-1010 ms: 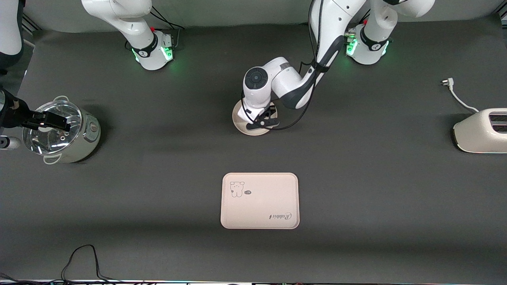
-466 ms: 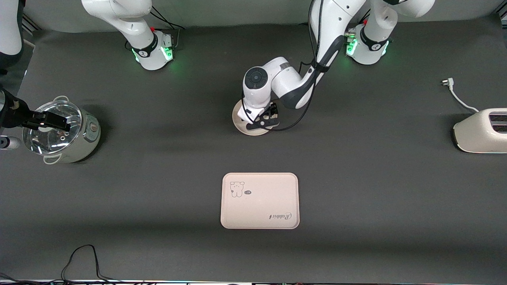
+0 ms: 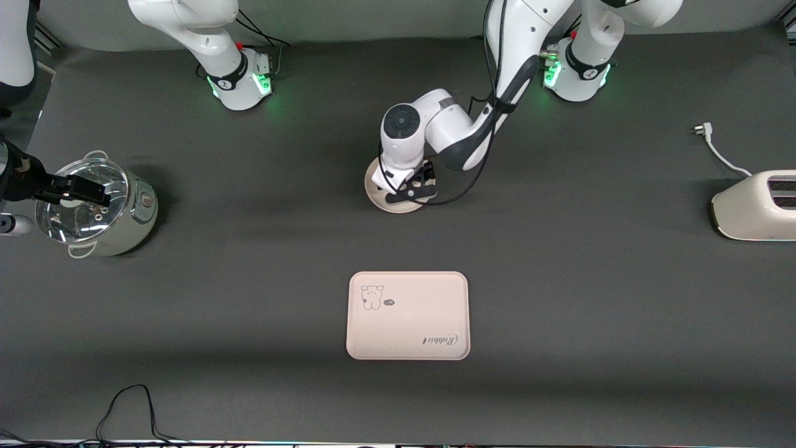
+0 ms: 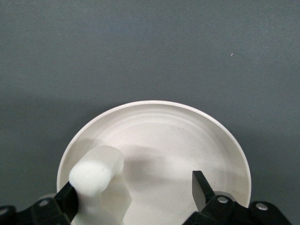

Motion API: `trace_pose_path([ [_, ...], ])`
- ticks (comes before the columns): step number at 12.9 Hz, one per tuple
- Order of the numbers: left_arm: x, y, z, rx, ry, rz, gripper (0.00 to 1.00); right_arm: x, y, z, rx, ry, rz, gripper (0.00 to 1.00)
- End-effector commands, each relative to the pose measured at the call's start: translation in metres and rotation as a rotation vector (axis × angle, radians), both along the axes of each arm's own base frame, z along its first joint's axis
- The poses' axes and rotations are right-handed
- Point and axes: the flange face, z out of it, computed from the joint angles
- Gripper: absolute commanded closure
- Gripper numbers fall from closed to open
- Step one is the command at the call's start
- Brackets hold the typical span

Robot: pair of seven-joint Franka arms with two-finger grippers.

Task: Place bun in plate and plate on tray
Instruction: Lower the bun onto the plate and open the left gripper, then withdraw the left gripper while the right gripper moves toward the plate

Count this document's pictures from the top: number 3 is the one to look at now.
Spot black arm base cables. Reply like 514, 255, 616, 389
540, 14, 584, 64
235, 9, 292, 48

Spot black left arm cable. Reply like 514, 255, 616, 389
377, 0, 506, 207

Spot pale green electric pot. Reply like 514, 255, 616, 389
35, 150, 159, 259

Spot dark grey table cover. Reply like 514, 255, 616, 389
0, 25, 796, 446

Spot cream white toaster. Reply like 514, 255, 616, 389
711, 170, 796, 241

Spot cream round plate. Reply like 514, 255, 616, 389
364, 156, 438, 214

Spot thin black looped cable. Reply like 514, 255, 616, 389
0, 384, 206, 446

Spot black right arm base cables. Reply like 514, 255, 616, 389
235, 9, 292, 48

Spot aluminium frame rail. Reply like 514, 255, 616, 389
34, 19, 66, 54

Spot white toaster power cable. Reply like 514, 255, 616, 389
692, 123, 754, 179

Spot glass pot lid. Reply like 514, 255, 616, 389
35, 158, 130, 244

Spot black left arm base cables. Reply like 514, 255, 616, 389
540, 14, 584, 64

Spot cream rectangular rabbit tray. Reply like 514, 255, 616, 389
346, 271, 471, 361

